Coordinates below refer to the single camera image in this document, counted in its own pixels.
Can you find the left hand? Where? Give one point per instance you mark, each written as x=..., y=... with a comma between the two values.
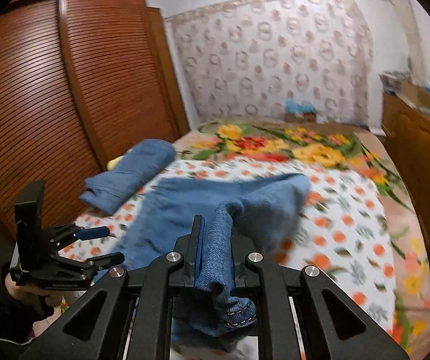
x=30, y=293

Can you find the yellow plush toy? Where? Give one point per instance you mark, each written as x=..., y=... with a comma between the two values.
x=112, y=163

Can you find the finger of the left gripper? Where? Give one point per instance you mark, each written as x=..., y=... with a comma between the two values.
x=86, y=234
x=106, y=261

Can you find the cream tied window curtain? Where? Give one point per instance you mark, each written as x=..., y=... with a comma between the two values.
x=404, y=10

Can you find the folded blue jeans stack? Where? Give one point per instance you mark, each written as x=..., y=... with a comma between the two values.
x=108, y=191

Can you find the pink circle pattern curtain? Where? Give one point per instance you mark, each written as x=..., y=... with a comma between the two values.
x=245, y=58

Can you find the orange print bed sheet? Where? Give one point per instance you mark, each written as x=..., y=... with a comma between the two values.
x=342, y=229

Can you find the cardboard box on sideboard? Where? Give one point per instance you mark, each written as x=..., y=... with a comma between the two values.
x=419, y=96

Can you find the floral yellow red blanket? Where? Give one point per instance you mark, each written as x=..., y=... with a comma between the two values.
x=344, y=149

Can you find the brown louvered wardrobe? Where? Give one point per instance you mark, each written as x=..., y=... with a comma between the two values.
x=81, y=81

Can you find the wooden sideboard cabinet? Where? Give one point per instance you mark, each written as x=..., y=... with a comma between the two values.
x=408, y=144

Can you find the cardboard box with blue bag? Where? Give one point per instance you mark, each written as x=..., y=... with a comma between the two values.
x=299, y=112

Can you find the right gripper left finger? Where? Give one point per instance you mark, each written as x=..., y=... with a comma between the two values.
x=126, y=314

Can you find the blue denim jeans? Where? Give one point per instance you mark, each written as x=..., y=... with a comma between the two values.
x=266, y=210

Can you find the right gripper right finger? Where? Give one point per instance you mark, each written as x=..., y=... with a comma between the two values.
x=303, y=314

